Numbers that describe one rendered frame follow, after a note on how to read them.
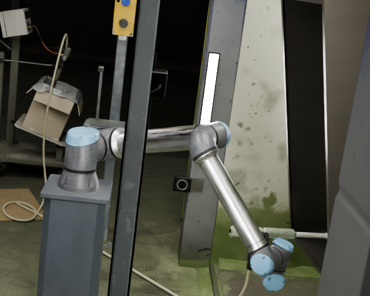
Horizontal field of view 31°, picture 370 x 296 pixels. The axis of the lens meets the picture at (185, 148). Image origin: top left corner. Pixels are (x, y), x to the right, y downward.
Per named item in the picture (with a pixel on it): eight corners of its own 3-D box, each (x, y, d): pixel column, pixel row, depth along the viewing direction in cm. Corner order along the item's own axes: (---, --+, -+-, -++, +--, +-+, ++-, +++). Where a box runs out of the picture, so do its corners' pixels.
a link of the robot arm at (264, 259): (192, 122, 273) (276, 271, 261) (208, 119, 283) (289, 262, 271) (173, 136, 279) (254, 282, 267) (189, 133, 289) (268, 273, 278)
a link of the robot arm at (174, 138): (80, 131, 322) (214, 119, 280) (104, 127, 336) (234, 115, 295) (85, 162, 323) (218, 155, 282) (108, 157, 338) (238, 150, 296)
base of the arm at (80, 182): (54, 190, 305) (56, 169, 302) (60, 178, 323) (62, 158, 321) (96, 194, 306) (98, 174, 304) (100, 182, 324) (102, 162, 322)
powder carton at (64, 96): (23, 111, 553) (41, 67, 545) (71, 131, 560) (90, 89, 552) (12, 124, 501) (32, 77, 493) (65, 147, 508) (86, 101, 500)
